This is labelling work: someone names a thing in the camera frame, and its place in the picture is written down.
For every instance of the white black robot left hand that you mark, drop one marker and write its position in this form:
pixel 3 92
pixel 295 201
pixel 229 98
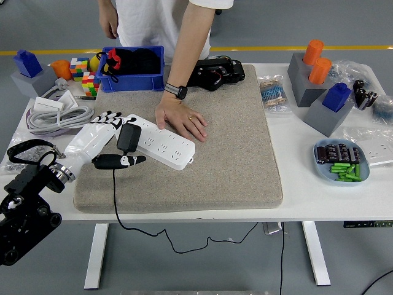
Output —
pixel 89 141

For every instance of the grey square block base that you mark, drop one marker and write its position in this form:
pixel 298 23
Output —
pixel 33 84
pixel 322 121

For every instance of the clear bag of screws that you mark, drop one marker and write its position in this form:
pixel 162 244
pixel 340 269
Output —
pixel 7 167

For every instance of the round black pouch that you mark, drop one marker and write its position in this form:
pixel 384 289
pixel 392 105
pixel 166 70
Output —
pixel 147 61

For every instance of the person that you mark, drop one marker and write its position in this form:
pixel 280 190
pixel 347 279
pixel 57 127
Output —
pixel 147 24

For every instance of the light blue plate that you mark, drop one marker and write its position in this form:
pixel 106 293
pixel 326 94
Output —
pixel 322 172

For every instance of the grey-brown mat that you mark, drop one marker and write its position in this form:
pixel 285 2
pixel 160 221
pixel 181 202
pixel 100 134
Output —
pixel 215 159

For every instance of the black mechanical device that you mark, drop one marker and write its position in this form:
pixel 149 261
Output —
pixel 221 73

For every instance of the multicolour puzzle cube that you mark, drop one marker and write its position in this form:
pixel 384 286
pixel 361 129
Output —
pixel 90 84
pixel 78 69

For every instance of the black cylindrical capacitor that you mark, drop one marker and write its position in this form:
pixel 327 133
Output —
pixel 358 86
pixel 332 153
pixel 344 152
pixel 321 155
pixel 372 97
pixel 355 155
pixel 361 99

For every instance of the black plug adapter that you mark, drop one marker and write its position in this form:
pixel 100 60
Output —
pixel 129 138

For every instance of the white power strip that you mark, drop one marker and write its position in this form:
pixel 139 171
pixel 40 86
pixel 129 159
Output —
pixel 165 147

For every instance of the grey box under table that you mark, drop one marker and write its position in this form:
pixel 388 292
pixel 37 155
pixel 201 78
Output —
pixel 271 228

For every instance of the white flat square panel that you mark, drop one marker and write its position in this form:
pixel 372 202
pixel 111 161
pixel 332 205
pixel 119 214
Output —
pixel 68 99

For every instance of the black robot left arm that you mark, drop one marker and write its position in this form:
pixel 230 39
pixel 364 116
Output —
pixel 24 190

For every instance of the clear bag of small parts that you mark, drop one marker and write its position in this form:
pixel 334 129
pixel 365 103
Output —
pixel 350 69

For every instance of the orange cup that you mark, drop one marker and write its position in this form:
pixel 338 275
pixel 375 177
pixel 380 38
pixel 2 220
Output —
pixel 61 69

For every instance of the person's left forearm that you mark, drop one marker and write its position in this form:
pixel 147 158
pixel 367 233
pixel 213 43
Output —
pixel 190 46

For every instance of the orange cylinder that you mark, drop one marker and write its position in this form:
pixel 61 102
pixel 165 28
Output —
pixel 313 52
pixel 320 71

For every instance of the person's left hand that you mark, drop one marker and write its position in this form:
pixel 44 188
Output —
pixel 179 115

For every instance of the small dark tool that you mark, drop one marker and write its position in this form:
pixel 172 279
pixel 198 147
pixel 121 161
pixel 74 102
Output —
pixel 86 98

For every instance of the black pouch with red trim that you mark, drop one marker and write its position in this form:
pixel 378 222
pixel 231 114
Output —
pixel 122 66

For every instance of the bag of blue resistors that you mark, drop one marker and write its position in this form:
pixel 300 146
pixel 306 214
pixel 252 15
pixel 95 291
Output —
pixel 383 107

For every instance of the yellow ball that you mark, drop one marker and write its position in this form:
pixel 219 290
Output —
pixel 93 63

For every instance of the blue plastic bin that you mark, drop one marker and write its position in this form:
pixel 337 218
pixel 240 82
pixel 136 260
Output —
pixel 132 83

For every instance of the white table leg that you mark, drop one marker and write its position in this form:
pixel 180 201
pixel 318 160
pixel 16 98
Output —
pixel 95 258
pixel 316 255

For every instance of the person's right forearm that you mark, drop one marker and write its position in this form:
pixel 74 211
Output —
pixel 107 6

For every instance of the small green cylinder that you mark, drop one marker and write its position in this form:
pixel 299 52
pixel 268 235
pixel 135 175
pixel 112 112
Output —
pixel 357 170
pixel 350 169
pixel 347 179
pixel 340 165
pixel 342 175
pixel 337 169

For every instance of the small white box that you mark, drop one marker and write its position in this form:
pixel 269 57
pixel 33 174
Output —
pixel 46 104

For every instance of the white wall socket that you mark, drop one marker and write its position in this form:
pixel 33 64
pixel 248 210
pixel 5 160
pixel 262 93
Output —
pixel 377 153

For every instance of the clear plastic socket bag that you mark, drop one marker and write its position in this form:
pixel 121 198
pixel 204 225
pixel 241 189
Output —
pixel 353 133

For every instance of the blue bottle-shaped block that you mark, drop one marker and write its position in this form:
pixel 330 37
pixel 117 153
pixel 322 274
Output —
pixel 336 97
pixel 27 63

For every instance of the clear bag of resistors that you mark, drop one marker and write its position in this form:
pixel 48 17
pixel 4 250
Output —
pixel 273 95

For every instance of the grey two-hole block base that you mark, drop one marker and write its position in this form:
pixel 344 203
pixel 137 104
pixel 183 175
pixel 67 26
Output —
pixel 298 80

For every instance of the black table control panel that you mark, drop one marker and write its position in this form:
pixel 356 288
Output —
pixel 365 224

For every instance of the person's right hand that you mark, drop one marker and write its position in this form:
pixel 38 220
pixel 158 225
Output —
pixel 109 24

